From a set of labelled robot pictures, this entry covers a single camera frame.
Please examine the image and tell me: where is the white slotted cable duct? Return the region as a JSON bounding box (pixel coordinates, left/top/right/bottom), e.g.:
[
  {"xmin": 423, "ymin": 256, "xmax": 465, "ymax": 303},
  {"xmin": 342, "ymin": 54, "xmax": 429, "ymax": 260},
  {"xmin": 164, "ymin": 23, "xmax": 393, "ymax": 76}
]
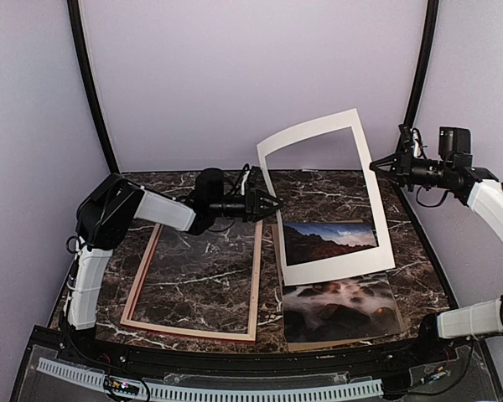
[{"xmin": 36, "ymin": 358, "xmax": 383, "ymax": 401}]

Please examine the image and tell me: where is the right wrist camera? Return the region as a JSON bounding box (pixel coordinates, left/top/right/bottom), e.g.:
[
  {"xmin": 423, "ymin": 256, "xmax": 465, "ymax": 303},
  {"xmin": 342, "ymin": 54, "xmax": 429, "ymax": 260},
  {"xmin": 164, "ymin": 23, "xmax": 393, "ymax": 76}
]
[{"xmin": 438, "ymin": 126, "xmax": 471, "ymax": 160}]

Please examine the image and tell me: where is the sunset landscape photo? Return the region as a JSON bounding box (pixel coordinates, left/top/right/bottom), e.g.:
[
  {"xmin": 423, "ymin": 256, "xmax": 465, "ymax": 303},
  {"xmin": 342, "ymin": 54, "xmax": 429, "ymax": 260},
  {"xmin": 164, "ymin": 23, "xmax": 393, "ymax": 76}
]
[{"xmin": 281, "ymin": 221, "xmax": 404, "ymax": 344}]

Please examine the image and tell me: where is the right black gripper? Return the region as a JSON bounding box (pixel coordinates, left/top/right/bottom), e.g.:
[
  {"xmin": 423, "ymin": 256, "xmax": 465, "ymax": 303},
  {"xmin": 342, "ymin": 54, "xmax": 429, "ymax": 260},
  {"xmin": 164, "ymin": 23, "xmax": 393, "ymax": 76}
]
[{"xmin": 371, "ymin": 147, "xmax": 452, "ymax": 192}]

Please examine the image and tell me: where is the black front rail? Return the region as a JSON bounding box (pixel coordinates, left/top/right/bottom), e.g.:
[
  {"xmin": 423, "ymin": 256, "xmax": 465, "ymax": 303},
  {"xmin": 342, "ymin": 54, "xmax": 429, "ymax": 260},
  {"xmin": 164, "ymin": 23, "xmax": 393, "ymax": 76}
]
[{"xmin": 29, "ymin": 326, "xmax": 470, "ymax": 386}]

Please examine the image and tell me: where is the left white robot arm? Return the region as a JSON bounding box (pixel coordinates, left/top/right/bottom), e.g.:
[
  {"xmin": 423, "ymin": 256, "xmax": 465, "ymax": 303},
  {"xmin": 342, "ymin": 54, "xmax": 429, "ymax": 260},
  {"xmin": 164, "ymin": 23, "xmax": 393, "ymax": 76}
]
[{"xmin": 65, "ymin": 167, "xmax": 283, "ymax": 330}]

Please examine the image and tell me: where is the white mat board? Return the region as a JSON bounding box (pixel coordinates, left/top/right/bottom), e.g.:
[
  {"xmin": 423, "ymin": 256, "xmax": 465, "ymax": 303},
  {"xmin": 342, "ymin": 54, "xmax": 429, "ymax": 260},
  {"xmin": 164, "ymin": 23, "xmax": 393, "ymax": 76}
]
[{"xmin": 257, "ymin": 109, "xmax": 395, "ymax": 286}]

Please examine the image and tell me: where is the brown backing board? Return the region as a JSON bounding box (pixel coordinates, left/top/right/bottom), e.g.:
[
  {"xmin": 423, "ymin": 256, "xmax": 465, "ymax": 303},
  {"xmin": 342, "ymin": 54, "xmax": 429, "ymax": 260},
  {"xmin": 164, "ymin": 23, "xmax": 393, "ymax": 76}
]
[{"xmin": 270, "ymin": 217, "xmax": 406, "ymax": 353}]

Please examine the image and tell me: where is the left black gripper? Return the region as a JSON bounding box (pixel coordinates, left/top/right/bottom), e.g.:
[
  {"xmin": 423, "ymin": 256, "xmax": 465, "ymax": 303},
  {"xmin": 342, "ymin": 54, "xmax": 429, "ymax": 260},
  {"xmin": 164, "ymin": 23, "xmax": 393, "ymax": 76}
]
[{"xmin": 210, "ymin": 189, "xmax": 285, "ymax": 223}]

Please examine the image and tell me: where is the wooden picture frame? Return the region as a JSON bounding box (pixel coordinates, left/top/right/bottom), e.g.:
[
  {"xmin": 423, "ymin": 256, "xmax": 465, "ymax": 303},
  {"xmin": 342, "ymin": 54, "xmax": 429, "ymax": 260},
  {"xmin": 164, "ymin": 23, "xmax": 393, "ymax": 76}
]
[{"xmin": 120, "ymin": 223, "xmax": 262, "ymax": 343}]

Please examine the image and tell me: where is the right black corner post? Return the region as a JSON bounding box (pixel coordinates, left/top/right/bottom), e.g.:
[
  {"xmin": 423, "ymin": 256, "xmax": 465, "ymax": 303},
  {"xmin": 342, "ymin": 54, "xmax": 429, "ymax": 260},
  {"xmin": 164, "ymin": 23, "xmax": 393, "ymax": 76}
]
[{"xmin": 391, "ymin": 0, "xmax": 439, "ymax": 192}]

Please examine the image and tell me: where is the left black corner post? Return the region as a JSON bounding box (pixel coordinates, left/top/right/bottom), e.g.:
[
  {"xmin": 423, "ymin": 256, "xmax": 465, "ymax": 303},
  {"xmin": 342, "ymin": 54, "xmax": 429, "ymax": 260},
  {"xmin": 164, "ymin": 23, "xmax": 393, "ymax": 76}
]
[{"xmin": 66, "ymin": 0, "xmax": 120, "ymax": 173}]

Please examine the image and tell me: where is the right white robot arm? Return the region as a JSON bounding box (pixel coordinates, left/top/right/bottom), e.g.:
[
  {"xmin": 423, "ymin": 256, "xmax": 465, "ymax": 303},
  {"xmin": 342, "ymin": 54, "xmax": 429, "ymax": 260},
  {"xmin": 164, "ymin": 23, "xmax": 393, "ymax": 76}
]
[{"xmin": 370, "ymin": 152, "xmax": 503, "ymax": 363}]

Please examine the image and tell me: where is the black corner post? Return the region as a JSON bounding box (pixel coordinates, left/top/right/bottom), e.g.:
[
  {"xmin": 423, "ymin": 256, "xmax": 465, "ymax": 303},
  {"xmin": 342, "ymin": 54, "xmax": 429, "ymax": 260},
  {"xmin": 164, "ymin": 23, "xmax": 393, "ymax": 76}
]
[
  {"xmin": 391, "ymin": 0, "xmax": 439, "ymax": 192},
  {"xmin": 66, "ymin": 0, "xmax": 120, "ymax": 173}
]

